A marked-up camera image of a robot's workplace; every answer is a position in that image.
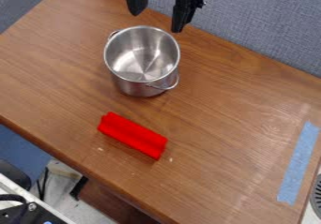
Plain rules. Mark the silver metal pot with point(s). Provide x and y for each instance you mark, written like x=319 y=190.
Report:
x=142 y=58

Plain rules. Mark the red rectangular block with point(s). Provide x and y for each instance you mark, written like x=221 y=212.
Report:
x=133 y=135

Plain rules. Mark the black chair base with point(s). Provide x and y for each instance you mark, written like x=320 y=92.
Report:
x=17 y=175

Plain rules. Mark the blue tape strip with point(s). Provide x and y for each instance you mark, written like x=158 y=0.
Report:
x=300 y=160

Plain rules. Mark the grey round vent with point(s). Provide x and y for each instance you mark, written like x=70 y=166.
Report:
x=316 y=196

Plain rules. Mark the black device with cable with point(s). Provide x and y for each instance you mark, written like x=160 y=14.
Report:
x=27 y=212

